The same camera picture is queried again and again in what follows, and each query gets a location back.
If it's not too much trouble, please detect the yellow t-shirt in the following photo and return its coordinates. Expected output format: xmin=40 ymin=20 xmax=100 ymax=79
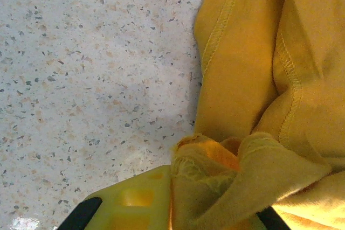
xmin=170 ymin=0 xmax=345 ymax=230

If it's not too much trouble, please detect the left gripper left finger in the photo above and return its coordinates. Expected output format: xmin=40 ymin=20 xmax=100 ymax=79
xmin=58 ymin=164 xmax=173 ymax=230

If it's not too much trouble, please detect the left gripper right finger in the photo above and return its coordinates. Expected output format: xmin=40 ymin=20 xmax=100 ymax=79
xmin=255 ymin=205 xmax=294 ymax=230

